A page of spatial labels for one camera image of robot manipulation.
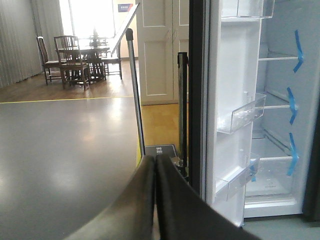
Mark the clear door shelf bin upper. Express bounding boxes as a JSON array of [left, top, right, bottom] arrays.
[[217, 93, 267, 135]]

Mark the dark floor sign mat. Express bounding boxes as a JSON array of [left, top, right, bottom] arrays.
[[145, 144, 178, 158]]

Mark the white double door cabinet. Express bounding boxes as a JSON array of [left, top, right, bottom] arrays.
[[136, 0, 190, 105]]

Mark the dark wooden chair left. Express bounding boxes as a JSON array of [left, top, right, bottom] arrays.
[[36, 36, 66, 85]]

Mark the clear door shelf bin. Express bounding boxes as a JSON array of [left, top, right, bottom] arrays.
[[221, 0, 275, 19], [215, 155, 260, 201], [217, 93, 267, 135]]

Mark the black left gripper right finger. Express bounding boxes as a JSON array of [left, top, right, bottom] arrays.
[[155, 155, 258, 240]]

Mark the dark wooden chair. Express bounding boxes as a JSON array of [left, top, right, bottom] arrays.
[[54, 35, 90, 91], [36, 36, 66, 85]]

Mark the dark wooden chair front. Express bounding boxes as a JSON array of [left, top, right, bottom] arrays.
[[54, 35, 90, 91]]

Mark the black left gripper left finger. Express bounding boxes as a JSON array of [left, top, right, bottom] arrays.
[[66, 155, 155, 240]]

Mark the chrome stanchion post far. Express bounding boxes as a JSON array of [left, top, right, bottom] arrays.
[[176, 52, 188, 178]]

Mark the silver sign stand pole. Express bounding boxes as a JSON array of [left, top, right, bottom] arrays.
[[109, 2, 146, 158]]

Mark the dark wooden dining table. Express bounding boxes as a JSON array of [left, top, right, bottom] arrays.
[[78, 40, 109, 84]]

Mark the white fridge interior body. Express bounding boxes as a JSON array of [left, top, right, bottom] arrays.
[[244, 0, 320, 218]]

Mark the clear door shelf bin lower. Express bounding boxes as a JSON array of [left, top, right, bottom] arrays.
[[215, 155, 260, 201]]

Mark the clear door shelf bin top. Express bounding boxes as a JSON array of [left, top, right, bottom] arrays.
[[221, 0, 275, 19]]

